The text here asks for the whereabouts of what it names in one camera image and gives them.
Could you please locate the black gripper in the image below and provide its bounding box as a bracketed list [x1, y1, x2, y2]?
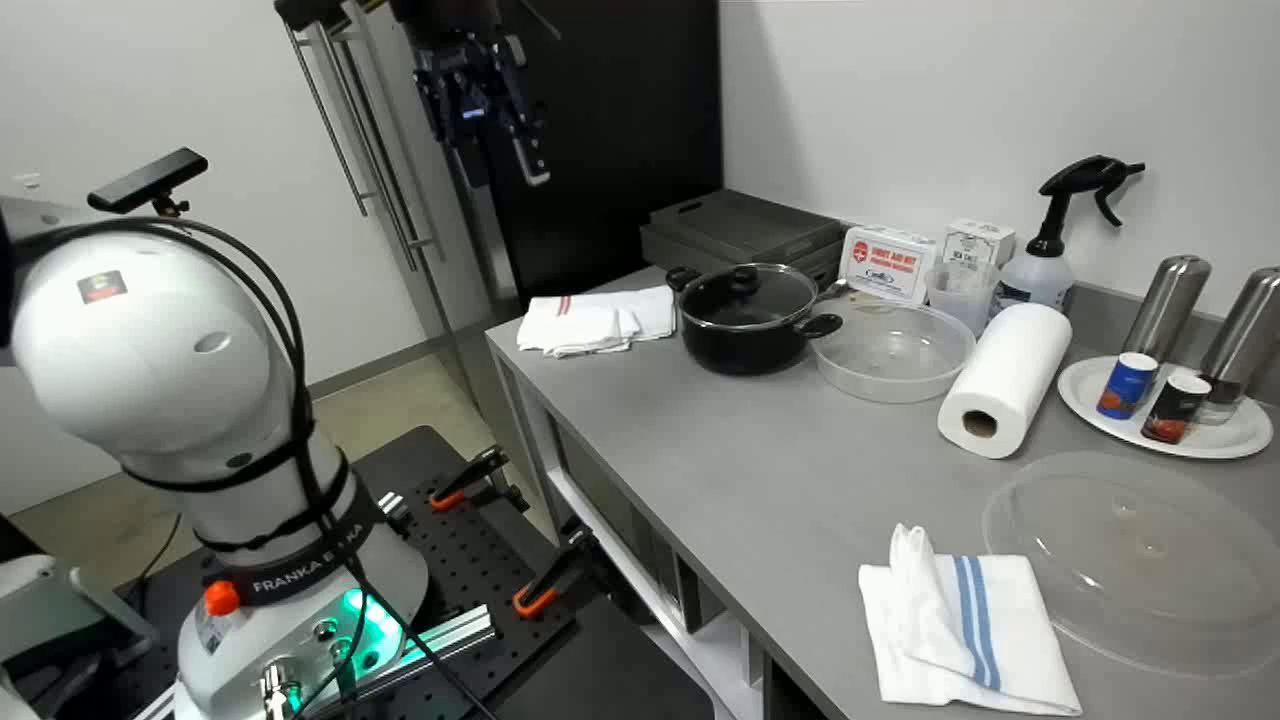
[415, 37, 553, 168]

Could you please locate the glass pot lid black knob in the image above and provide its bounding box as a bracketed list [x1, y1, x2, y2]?
[675, 259, 819, 334]

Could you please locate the black cooking pot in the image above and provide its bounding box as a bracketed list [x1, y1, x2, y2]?
[663, 259, 846, 382]

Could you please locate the plain white folded cloth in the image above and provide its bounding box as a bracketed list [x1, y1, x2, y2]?
[511, 283, 680, 362]

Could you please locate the black flat case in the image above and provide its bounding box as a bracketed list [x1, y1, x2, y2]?
[636, 189, 851, 292]

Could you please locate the orange and black clamp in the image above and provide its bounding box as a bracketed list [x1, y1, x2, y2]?
[507, 527, 607, 624]
[427, 445, 520, 520]

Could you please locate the white box with red print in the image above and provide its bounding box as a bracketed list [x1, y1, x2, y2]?
[835, 226, 944, 311]

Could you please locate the black perforated mounting board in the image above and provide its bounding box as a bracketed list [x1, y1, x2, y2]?
[114, 426, 715, 720]

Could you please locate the clear plastic bowl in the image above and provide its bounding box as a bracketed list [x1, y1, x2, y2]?
[806, 295, 981, 410]

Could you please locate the small white carton box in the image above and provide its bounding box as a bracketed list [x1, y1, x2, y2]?
[932, 216, 1018, 334]

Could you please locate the spray bottle with black trigger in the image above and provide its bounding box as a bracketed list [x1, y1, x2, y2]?
[997, 152, 1148, 320]

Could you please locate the white paper towel roll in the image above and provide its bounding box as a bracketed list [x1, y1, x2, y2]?
[932, 302, 1074, 463]

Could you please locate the spice jar with blue label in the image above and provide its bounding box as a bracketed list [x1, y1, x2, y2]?
[1090, 348, 1161, 426]

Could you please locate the stainless steel shaker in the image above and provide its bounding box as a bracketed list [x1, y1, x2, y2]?
[1196, 266, 1280, 410]
[1119, 254, 1214, 368]

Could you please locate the white towel with blue stripes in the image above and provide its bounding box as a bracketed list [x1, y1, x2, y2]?
[854, 520, 1086, 720]

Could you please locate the white round plate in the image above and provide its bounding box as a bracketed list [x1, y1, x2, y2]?
[1054, 354, 1275, 463]

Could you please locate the refrigerator with bar handles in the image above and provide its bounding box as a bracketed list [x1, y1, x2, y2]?
[270, 0, 730, 341]

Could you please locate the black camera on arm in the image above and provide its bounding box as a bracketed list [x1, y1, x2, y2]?
[85, 143, 212, 219]

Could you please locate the black cable around arm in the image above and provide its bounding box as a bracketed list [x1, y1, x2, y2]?
[50, 216, 463, 720]

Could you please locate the white counter cabinet frame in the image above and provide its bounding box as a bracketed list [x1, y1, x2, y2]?
[483, 326, 810, 720]

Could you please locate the grey metal bracket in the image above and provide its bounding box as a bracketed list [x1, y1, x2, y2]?
[0, 551, 159, 673]

